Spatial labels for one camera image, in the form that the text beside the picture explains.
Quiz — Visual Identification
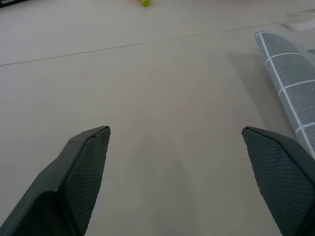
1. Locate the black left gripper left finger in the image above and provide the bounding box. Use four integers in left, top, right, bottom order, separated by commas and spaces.
0, 125, 111, 236

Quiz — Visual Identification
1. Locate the black flat object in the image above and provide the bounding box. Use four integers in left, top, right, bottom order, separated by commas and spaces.
0, 0, 28, 8

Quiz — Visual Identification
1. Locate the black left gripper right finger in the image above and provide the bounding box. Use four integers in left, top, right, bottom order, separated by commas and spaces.
241, 126, 315, 236

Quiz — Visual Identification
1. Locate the grey checked cloth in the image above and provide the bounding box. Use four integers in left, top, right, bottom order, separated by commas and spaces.
253, 30, 315, 159

